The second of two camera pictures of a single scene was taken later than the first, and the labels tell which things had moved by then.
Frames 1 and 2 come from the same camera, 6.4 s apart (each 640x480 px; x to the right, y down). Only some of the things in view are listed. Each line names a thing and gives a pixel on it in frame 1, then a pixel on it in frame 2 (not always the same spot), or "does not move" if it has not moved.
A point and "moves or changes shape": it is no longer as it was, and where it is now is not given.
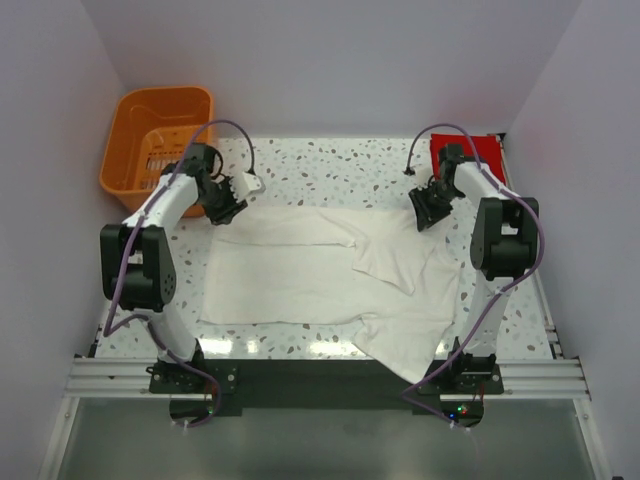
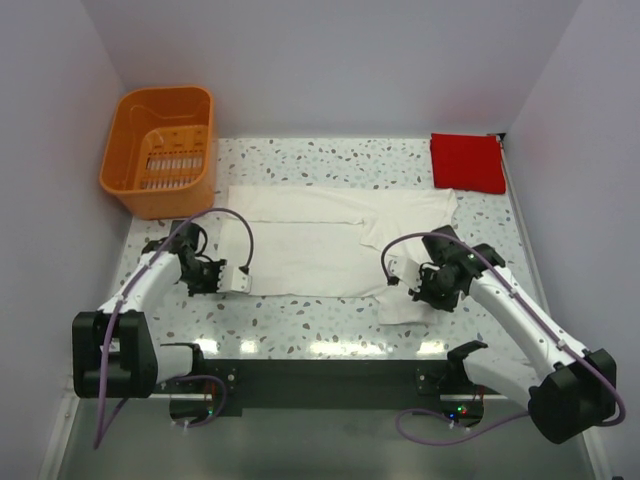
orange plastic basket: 152,130 does not move
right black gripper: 426,215 to 446,305
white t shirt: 399,285 moves or changes shape
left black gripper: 232,208 to 213,287
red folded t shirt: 488,147 does not move
